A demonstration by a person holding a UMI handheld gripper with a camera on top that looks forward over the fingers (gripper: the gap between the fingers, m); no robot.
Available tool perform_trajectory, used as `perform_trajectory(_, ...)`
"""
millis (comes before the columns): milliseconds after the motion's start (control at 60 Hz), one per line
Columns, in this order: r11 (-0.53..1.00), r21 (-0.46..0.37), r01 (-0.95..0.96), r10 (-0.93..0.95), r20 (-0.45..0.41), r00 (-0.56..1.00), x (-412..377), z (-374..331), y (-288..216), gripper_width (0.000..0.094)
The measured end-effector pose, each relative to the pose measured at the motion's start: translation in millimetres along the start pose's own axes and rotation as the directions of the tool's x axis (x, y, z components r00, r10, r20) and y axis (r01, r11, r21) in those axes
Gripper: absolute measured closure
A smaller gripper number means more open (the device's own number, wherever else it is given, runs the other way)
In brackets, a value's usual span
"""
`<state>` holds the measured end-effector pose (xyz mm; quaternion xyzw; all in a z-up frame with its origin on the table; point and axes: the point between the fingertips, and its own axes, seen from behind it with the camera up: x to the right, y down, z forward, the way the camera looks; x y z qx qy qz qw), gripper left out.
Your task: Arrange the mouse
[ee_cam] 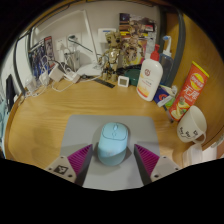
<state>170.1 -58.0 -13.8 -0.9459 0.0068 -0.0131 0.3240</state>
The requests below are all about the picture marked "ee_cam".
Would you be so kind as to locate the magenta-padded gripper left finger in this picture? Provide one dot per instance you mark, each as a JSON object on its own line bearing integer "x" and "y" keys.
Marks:
{"x": 61, "y": 166}

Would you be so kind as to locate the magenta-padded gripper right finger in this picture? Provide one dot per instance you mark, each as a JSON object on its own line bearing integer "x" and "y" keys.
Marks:
{"x": 163, "y": 165}

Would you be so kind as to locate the light blue computer mouse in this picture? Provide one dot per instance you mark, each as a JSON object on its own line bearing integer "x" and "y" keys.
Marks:
{"x": 112, "y": 143}

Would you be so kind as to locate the grey mouse pad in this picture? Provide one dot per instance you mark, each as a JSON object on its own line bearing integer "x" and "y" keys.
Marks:
{"x": 80, "y": 133}

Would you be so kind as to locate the clear plastic cup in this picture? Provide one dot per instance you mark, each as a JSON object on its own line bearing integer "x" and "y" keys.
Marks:
{"x": 193, "y": 154}

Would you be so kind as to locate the white mug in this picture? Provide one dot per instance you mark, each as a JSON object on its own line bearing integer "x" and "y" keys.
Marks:
{"x": 191, "y": 125}

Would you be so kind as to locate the small blue red box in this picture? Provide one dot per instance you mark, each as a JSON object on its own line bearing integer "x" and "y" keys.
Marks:
{"x": 162, "y": 96}

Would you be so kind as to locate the red yellow chips can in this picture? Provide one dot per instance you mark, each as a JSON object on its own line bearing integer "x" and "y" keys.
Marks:
{"x": 188, "y": 95}

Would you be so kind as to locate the teal blanket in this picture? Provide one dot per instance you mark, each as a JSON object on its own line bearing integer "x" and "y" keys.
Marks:
{"x": 2, "y": 120}

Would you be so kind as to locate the white red-capped lotion bottle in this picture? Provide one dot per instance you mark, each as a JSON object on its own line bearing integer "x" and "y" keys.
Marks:
{"x": 150, "y": 80}

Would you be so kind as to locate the clear plastic dome container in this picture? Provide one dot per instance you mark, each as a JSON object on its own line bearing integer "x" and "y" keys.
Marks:
{"x": 30, "y": 84}

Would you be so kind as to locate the white power strip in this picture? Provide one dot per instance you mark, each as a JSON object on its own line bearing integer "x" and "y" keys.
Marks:
{"x": 72, "y": 77}

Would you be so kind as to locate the black backpack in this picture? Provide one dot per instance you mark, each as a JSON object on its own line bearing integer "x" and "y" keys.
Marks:
{"x": 10, "y": 92}

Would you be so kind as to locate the white charger block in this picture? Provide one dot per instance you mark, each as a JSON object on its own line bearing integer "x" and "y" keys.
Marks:
{"x": 56, "y": 74}

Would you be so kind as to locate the dark green round container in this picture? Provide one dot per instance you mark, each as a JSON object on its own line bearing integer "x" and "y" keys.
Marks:
{"x": 134, "y": 77}

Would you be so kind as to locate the small white desk clock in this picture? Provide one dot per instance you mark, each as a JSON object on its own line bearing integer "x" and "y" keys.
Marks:
{"x": 123, "y": 81}

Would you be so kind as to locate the flat black strip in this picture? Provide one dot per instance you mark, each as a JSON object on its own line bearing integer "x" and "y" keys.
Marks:
{"x": 104, "y": 83}

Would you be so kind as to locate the white desk lamp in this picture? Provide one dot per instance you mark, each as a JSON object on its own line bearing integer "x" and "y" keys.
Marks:
{"x": 89, "y": 69}

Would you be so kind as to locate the blue spray bottle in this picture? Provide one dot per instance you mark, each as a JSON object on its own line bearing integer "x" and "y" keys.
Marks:
{"x": 166, "y": 61}

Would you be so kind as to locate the blue robot model kit box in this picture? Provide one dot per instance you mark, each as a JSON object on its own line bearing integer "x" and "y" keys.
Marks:
{"x": 40, "y": 56}

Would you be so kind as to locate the gold robot figurine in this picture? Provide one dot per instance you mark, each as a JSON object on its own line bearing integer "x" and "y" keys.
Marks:
{"x": 111, "y": 58}

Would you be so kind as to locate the grey metal frame post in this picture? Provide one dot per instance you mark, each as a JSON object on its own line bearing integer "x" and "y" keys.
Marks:
{"x": 15, "y": 63}
{"x": 180, "y": 40}

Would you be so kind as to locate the white wall socket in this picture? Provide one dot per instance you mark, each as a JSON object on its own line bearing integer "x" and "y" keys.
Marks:
{"x": 60, "y": 44}

